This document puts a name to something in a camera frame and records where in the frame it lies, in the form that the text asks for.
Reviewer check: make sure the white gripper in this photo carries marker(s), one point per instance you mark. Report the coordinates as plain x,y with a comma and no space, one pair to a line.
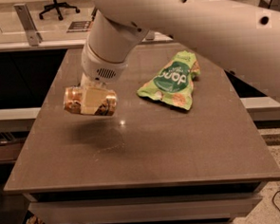
99,68

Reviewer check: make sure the orange soda can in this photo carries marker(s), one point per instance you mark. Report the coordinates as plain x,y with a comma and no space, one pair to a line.
73,100

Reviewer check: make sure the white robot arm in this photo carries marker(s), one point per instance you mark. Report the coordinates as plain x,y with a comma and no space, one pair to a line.
235,36

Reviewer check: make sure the green snack bag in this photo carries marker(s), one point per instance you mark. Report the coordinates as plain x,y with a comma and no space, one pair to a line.
174,84

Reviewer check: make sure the black office chair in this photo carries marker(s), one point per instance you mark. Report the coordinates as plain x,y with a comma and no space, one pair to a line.
57,6

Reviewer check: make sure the left metal glass post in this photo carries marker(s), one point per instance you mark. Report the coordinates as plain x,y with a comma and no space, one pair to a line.
32,34

